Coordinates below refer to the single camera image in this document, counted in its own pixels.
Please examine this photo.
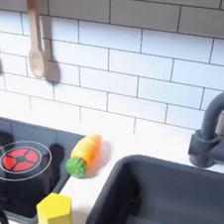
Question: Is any orange toy carrot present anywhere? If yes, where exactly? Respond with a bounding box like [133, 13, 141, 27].
[60, 133, 107, 181]

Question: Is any wooden spoon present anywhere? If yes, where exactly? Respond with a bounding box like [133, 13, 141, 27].
[19, 0, 51, 80]

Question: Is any red stove burner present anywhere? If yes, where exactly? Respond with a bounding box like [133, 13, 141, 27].
[0, 145, 42, 175]

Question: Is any dark grey tap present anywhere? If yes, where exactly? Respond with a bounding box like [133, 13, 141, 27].
[179, 88, 224, 170]

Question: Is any dark grey sink basin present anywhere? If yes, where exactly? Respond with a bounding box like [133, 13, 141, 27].
[75, 143, 224, 224]

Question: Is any black stove top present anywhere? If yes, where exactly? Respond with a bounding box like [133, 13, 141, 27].
[0, 100, 96, 224]

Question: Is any yellow pentagon block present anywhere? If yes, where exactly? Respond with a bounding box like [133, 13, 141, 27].
[34, 189, 75, 224]

